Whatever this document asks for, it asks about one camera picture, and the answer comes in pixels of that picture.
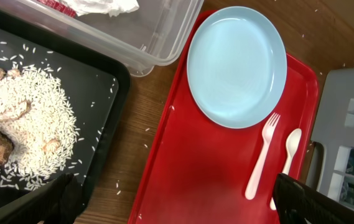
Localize food scraps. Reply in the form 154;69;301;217
0;57;80;191

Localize red snack wrapper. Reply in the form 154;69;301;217
36;0;77;17

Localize white napkin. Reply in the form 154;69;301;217
59;0;139;17

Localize light blue plate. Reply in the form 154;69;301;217
187;6;287;129

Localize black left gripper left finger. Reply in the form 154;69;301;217
0;174;82;224

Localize clear plastic bin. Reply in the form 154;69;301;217
0;0;203;77

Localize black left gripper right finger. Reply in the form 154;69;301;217
272;173;354;224

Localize grey dishwasher rack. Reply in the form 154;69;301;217
305;68;354;211

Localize red serving tray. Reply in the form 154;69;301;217
127;9;320;224

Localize white plastic fork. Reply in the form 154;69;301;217
245;113;281;200

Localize black plastic tray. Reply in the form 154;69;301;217
0;1;131;210

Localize white plastic spoon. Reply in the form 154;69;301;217
269;128;302;211

